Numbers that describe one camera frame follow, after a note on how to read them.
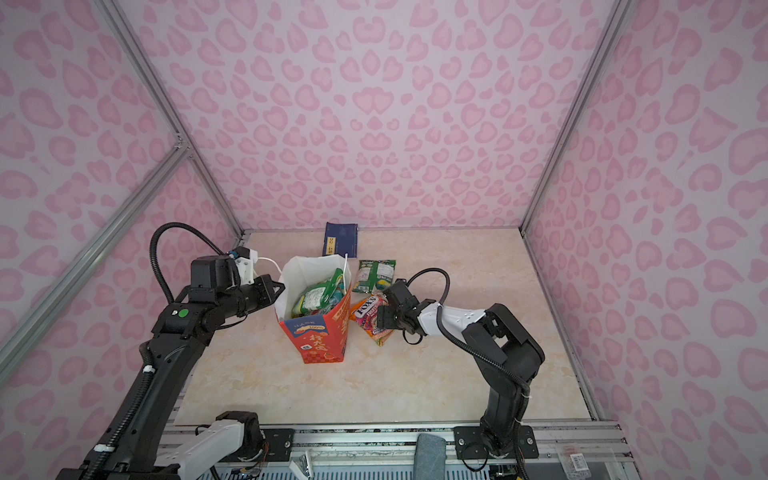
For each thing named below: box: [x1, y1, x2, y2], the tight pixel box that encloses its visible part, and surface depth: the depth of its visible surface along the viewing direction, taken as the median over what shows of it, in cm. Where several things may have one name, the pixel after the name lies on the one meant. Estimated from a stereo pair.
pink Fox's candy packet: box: [350, 295, 394, 346], surface depth 94 cm
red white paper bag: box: [275, 254, 352, 364], surface depth 81 cm
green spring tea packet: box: [352, 260, 396, 294], surface depth 106 cm
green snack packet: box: [292, 268, 344, 318], surface depth 81 cm
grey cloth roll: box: [413, 433, 447, 480], surface depth 70 cm
